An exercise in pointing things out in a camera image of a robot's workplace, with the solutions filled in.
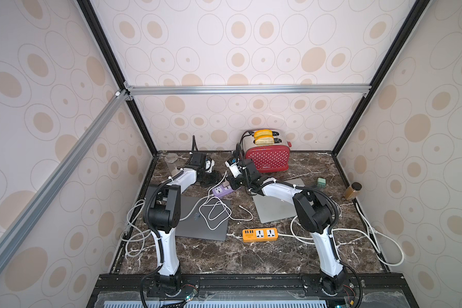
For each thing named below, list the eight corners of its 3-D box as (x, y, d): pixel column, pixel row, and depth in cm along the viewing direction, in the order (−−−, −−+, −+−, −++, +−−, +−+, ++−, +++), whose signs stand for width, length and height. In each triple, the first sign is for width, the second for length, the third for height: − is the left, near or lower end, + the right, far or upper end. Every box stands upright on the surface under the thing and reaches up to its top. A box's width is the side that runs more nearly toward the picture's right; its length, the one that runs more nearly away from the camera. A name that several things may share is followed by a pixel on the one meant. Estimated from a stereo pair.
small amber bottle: (345, 201, 100) (354, 190, 92) (342, 192, 103) (350, 181, 96) (354, 201, 100) (364, 190, 92) (350, 192, 103) (359, 181, 96)
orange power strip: (242, 242, 86) (242, 240, 84) (241, 232, 89) (242, 229, 87) (278, 240, 87) (279, 238, 85) (276, 230, 90) (277, 227, 88)
